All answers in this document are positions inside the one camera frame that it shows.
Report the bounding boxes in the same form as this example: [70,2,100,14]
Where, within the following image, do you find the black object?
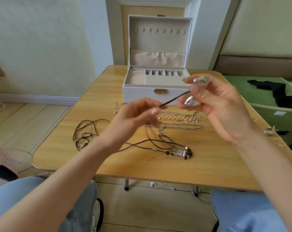
[0,164,18,182]

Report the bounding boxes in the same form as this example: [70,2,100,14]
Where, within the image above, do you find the square pendant cord necklace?
[146,125,193,160]

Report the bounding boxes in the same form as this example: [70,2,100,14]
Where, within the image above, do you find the person's right hand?
[177,73,260,145]

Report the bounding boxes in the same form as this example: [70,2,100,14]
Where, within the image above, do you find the beige padded wall panel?
[214,0,292,78]

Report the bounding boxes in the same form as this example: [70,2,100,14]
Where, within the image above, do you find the person's left hand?
[100,97,168,153]

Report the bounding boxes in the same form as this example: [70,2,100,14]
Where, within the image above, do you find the person's left forearm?
[0,138,120,232]

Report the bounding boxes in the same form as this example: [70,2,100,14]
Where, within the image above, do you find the person's right forearm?
[235,133,292,232]

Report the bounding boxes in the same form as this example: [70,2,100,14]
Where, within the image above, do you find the black strap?
[95,198,104,230]

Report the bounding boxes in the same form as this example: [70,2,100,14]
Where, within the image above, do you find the white jewelry box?
[122,15,193,104]

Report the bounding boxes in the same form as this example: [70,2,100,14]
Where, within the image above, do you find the tangle of necklaces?
[72,118,111,152]

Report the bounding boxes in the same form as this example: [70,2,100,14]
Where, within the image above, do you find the black cloth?
[247,80,292,110]

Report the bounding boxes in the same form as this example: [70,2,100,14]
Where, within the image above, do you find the silver link chain necklace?
[143,122,204,132]

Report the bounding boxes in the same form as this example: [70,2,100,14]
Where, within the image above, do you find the small earrings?
[252,116,287,145]

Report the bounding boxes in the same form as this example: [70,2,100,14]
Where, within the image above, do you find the bow pendant cord necklace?
[122,76,211,152]

